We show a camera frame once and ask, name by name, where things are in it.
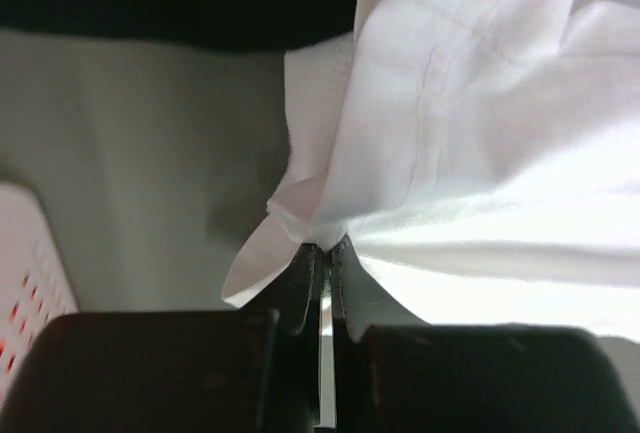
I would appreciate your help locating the white green raglan t-shirt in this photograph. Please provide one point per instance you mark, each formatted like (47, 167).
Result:
(482, 156)

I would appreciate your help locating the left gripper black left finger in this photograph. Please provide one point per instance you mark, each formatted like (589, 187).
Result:
(254, 369)

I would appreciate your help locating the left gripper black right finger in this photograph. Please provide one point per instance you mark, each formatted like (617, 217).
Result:
(397, 373)

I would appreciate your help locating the white plastic basket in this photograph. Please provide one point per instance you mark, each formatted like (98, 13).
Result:
(27, 244)

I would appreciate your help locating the crumpled orange t-shirt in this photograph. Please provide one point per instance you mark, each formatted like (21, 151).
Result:
(22, 317)

